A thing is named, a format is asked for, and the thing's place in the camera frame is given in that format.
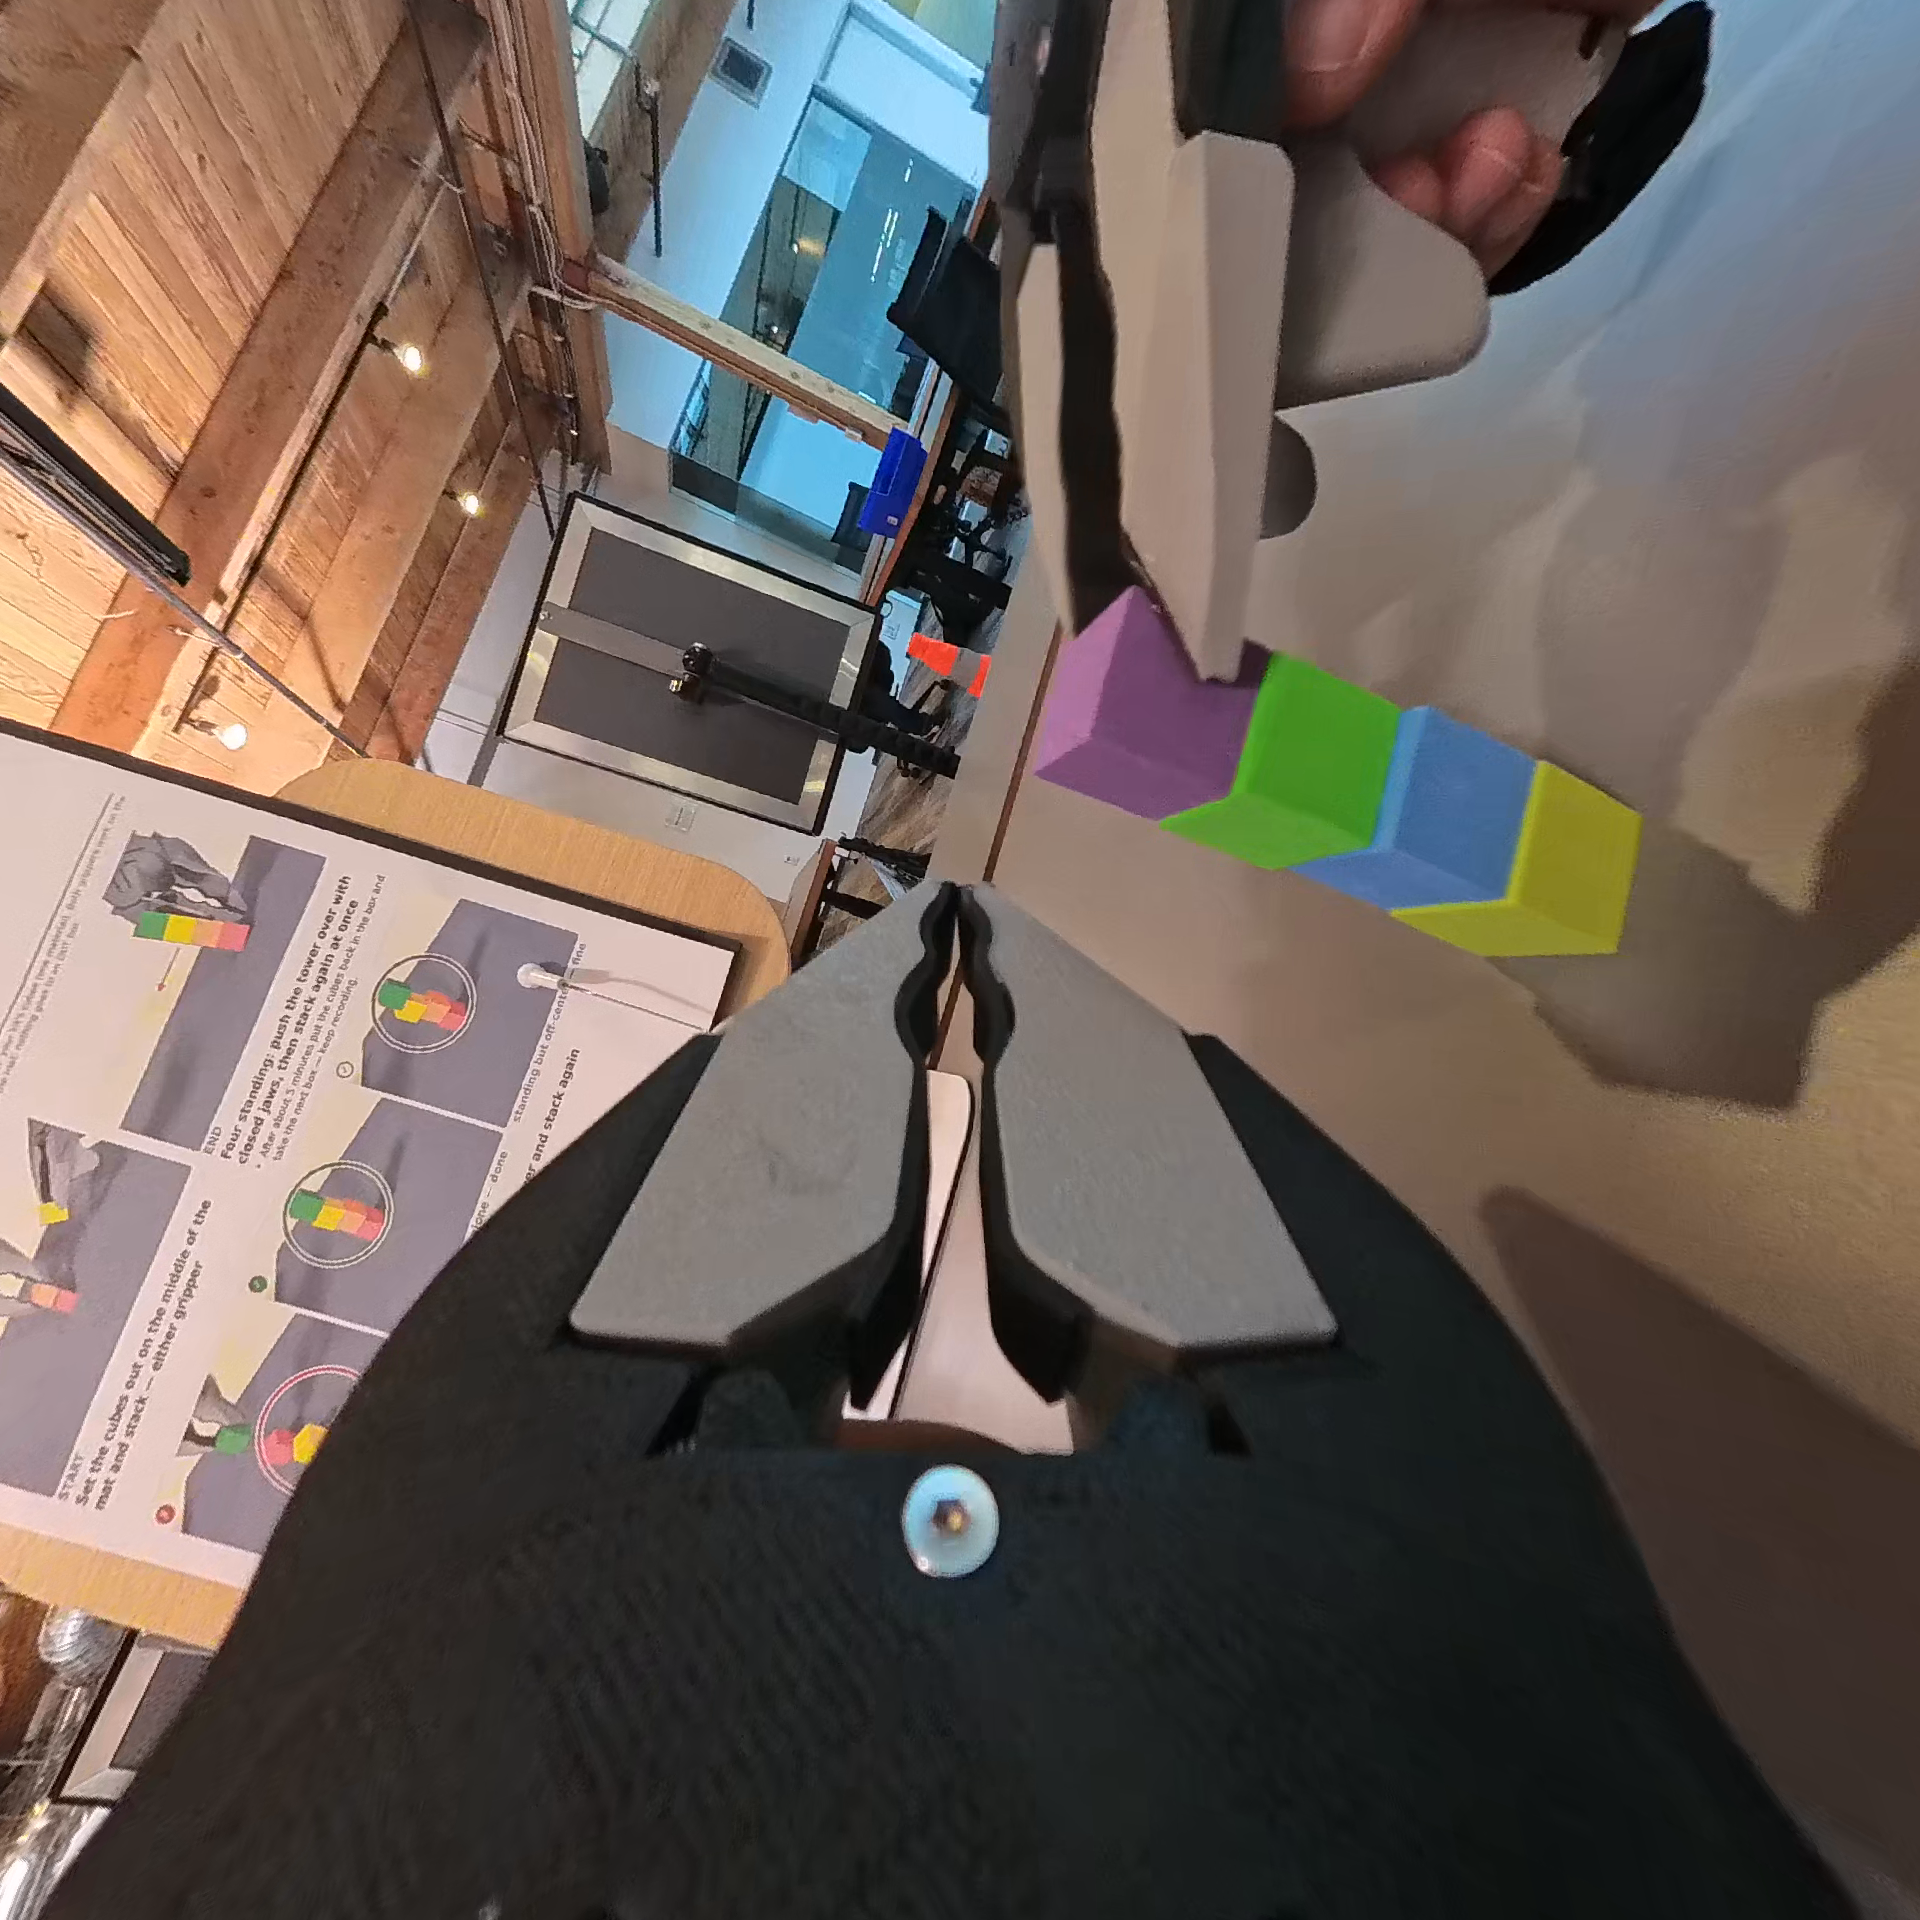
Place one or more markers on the grey framed door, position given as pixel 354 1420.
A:
pixel 661 600

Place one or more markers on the blue storage crate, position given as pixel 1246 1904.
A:
pixel 895 480

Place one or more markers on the orange traffic cone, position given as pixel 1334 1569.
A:
pixel 944 663

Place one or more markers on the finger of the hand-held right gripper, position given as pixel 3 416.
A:
pixel 1217 419
pixel 1038 419

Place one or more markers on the printed instruction sheet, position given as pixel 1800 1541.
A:
pixel 226 1123

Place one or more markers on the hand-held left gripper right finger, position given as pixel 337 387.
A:
pixel 1141 1186

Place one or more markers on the yellow foam cube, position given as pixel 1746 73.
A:
pixel 1577 863

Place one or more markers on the purple foam cube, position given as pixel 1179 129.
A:
pixel 1141 708

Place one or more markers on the person's right hand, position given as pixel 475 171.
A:
pixel 1337 61

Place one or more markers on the green foam cube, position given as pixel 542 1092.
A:
pixel 1321 735

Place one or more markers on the white document stand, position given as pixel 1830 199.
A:
pixel 495 839

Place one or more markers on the blue foam cube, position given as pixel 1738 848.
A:
pixel 1463 795

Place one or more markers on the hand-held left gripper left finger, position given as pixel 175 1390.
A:
pixel 749 1186

